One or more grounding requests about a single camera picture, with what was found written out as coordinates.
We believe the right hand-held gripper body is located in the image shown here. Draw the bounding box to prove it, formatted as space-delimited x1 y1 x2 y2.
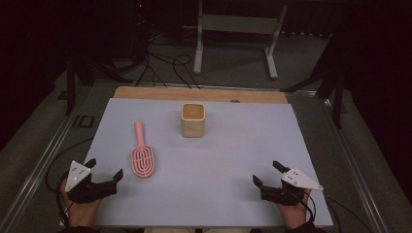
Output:
259 166 325 207

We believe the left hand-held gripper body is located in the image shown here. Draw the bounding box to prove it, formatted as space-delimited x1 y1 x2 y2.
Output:
64 160 118 205

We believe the pink hairbrush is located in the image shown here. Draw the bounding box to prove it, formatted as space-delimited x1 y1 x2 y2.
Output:
130 120 156 179

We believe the beige square cup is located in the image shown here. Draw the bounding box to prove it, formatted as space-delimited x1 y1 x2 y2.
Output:
180 102 207 139

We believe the person's right hand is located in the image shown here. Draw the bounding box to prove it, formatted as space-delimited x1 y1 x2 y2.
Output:
275 188 314 231

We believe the person's left hand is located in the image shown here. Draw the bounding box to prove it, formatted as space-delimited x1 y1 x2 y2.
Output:
58 178 103 228

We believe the black tripod stand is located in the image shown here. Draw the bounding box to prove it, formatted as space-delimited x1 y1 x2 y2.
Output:
64 48 134 117
280 32 346 130

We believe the white metal stand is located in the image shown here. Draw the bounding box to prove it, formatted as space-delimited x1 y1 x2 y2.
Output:
192 0 289 81

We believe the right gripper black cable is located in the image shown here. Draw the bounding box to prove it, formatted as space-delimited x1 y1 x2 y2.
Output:
299 190 343 233

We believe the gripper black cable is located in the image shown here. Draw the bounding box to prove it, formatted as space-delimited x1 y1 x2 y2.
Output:
44 137 95 227
299 190 343 233

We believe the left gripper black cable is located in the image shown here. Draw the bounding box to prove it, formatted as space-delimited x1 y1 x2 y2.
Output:
44 137 95 227

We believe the metal floor frame rail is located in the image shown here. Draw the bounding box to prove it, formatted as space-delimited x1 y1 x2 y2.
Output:
0 81 390 233

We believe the black floor cable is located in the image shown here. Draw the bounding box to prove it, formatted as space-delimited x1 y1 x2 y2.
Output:
172 53 201 90
135 48 169 89

